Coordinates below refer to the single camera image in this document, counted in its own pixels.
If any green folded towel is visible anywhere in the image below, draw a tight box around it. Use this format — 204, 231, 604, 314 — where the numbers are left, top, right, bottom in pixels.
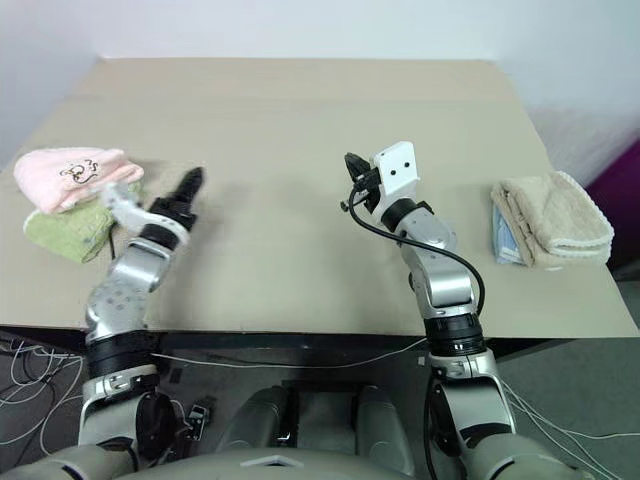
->
22, 181, 145, 265

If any grey robot torso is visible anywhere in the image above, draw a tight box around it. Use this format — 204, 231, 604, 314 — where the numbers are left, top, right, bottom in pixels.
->
47, 438, 556, 480

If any white floor cable bundle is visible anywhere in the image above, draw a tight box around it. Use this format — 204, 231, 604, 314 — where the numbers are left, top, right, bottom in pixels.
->
499, 377, 640, 444
0, 338, 87, 444

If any beige towel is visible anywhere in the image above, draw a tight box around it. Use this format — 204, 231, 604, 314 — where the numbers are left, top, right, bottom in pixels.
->
489, 170, 616, 272

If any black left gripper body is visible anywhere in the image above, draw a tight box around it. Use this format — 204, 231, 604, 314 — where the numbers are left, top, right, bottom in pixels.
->
148, 195, 200, 232

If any blue folded towel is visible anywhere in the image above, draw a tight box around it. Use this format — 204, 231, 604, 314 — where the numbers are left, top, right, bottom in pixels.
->
491, 204, 527, 267

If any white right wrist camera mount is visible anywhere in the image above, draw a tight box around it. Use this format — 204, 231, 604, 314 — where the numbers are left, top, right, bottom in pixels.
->
372, 141, 420, 214

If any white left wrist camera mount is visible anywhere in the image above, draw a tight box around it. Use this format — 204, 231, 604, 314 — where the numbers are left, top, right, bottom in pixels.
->
101, 181, 147, 227

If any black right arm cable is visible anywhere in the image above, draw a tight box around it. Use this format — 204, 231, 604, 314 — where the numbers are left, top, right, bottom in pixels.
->
348, 187, 490, 321

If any black table frame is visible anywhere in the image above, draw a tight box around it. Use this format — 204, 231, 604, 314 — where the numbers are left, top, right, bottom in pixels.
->
0, 325, 640, 387

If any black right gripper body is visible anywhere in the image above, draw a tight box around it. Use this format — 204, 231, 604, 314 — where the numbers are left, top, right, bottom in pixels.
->
338, 168, 386, 214

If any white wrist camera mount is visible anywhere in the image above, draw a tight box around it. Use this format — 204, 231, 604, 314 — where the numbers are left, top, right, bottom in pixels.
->
101, 181, 147, 227
372, 141, 420, 214

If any dark rounded robot leg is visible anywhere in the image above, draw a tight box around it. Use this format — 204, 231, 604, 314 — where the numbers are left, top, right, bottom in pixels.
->
218, 384, 297, 454
355, 384, 427, 454

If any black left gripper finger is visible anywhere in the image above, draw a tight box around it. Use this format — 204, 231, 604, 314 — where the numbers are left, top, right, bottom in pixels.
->
171, 165, 202, 201
181, 166, 207, 207

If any thin white cable under table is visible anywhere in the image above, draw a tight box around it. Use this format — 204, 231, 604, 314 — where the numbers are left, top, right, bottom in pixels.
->
148, 337, 432, 372

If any pink towel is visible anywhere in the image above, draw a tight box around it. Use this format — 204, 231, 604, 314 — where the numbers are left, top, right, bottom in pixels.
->
13, 146, 146, 215

